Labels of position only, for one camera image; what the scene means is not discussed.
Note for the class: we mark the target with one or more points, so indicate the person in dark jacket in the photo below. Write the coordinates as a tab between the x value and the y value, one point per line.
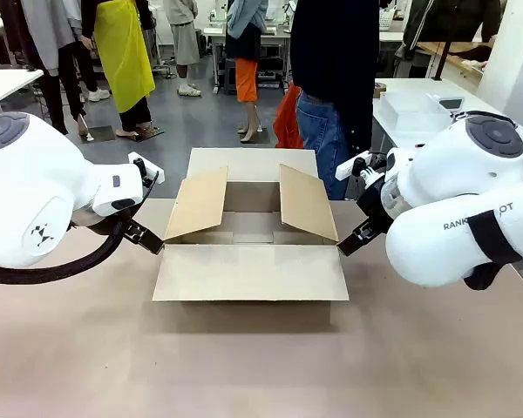
440	22

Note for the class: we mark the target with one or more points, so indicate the person in dark top jeans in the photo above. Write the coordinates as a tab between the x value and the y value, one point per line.
331	52

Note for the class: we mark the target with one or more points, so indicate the orange cloth bag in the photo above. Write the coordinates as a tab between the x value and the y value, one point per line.
287	126

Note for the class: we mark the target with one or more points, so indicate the person in orange skirt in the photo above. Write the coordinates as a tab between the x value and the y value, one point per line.
246	78

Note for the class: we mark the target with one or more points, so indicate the person in grey coat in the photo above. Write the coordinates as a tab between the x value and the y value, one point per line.
48	35

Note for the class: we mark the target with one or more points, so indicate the person in beige shorts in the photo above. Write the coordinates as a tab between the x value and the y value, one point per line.
185	39

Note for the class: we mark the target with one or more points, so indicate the white sewing work table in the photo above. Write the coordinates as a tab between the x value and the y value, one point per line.
274	37

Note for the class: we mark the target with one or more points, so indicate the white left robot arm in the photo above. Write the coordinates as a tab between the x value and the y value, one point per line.
35	174

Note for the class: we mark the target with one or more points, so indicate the wooden work table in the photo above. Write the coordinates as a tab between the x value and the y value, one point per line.
470	56

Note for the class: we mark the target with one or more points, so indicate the clear plastic container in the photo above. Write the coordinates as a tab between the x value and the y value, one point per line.
414	115

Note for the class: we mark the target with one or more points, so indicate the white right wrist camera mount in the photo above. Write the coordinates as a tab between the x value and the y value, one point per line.
346	167

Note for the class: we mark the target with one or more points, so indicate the person in yellow apron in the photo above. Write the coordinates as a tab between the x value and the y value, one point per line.
122	56

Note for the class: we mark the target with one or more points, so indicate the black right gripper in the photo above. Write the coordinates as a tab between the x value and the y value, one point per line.
375	200

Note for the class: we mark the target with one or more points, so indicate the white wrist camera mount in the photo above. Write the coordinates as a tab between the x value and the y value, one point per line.
152	167
346	167

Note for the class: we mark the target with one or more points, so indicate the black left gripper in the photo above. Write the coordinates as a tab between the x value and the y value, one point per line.
121	223

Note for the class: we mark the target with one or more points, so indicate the dark stool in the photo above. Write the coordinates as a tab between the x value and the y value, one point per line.
228	76

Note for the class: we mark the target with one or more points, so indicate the brown cardboard box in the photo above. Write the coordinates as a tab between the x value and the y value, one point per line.
248	272

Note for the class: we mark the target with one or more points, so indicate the dark floor mat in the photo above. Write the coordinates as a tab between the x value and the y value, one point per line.
102	132
262	138
153	132

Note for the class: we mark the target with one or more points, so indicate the black pole stand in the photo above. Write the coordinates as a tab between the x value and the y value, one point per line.
443	61

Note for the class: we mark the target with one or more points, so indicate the white plastic basket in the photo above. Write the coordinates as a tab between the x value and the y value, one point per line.
385	21

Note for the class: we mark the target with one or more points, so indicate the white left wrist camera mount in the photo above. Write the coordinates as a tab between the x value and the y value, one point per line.
152	167

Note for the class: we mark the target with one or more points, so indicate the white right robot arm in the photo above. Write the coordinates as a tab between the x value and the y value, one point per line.
440	183

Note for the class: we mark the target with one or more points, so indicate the small white display device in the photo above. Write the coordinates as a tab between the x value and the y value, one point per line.
451	103

